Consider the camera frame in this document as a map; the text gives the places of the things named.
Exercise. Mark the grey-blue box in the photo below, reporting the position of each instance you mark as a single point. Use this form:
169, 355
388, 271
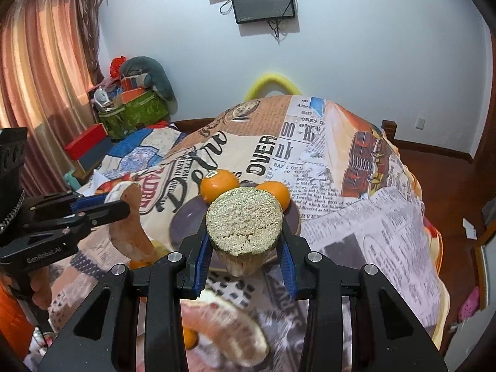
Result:
95, 157

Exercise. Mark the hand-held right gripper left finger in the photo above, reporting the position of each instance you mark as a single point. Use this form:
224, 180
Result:
202, 267

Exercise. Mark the orange box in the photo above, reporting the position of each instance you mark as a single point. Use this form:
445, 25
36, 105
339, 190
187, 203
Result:
130, 96

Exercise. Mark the small black wall monitor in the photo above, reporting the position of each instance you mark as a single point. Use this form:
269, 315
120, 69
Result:
263, 2

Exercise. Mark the pink curtain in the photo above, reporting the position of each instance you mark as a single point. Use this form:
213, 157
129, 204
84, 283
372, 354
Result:
42, 85

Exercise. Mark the purple plate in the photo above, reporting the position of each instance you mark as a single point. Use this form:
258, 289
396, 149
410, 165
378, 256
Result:
186, 217

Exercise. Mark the pink slipper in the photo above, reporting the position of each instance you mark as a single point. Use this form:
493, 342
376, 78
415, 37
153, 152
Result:
469, 304

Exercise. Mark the blue patterned quilt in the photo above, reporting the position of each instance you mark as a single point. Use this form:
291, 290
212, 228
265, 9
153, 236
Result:
135, 155

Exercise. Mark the newspaper print tablecloth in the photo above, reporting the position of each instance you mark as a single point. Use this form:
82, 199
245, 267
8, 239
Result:
348, 240

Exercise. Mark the orange with sticker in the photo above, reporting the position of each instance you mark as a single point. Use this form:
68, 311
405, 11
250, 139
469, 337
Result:
219, 186

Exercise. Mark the green patterned storage box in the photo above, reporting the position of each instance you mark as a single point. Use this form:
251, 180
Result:
133, 118

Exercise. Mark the grey plush pillow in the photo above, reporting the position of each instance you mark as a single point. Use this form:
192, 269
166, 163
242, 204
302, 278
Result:
155, 73

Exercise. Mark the white wall socket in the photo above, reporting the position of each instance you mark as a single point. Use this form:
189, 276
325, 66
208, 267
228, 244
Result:
420, 123

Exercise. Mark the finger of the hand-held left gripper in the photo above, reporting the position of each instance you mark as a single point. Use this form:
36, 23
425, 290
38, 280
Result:
95, 201
112, 213

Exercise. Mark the person's left hand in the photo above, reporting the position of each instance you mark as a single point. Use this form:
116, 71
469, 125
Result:
40, 286

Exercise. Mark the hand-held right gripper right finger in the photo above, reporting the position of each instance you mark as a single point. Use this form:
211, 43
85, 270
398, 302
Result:
288, 267

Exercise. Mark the wooden chair post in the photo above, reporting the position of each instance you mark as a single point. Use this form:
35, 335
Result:
389, 131

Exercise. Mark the round crumbly cake block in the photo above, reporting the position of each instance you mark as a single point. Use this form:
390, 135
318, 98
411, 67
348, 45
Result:
242, 217

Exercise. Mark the white paper sheet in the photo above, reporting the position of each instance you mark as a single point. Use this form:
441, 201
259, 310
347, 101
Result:
471, 229

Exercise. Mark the red box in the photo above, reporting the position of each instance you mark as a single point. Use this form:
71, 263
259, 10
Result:
85, 141

